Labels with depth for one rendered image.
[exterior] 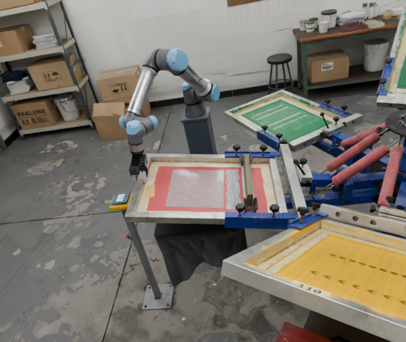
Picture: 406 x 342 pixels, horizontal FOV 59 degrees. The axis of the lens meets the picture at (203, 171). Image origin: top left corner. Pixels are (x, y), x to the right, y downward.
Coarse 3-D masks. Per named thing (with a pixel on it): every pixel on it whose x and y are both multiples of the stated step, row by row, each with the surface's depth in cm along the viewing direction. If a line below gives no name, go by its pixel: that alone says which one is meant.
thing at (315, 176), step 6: (312, 174) 190; (318, 174) 190; (324, 174) 190; (312, 180) 187; (318, 180) 187; (324, 180) 187; (330, 180) 186; (318, 186) 189; (324, 186) 188; (330, 186) 188
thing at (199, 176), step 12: (168, 168) 212; (180, 168) 212; (192, 168) 212; (204, 168) 212; (216, 168) 212; (228, 168) 212; (240, 168) 211; (252, 168) 211; (156, 180) 202; (168, 180) 202; (180, 180) 202; (192, 180) 202; (204, 180) 202; (216, 180) 201; (240, 180) 201
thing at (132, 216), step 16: (160, 160) 218; (176, 160) 218; (192, 160) 217; (208, 160) 217; (224, 160) 216; (256, 160) 215; (272, 160) 212; (272, 176) 199; (128, 208) 177; (224, 224) 172
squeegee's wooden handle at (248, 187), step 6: (246, 156) 203; (246, 162) 197; (246, 168) 192; (246, 174) 188; (246, 180) 183; (246, 186) 180; (252, 186) 180; (246, 192) 177; (252, 192) 175; (246, 198) 176; (252, 198) 175; (246, 204) 177; (252, 204) 177
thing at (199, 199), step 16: (160, 192) 193; (176, 192) 193; (192, 192) 193; (208, 192) 193; (224, 192) 193; (240, 192) 192; (256, 192) 192; (160, 208) 182; (176, 208) 182; (192, 208) 182; (208, 208) 182; (224, 208) 181
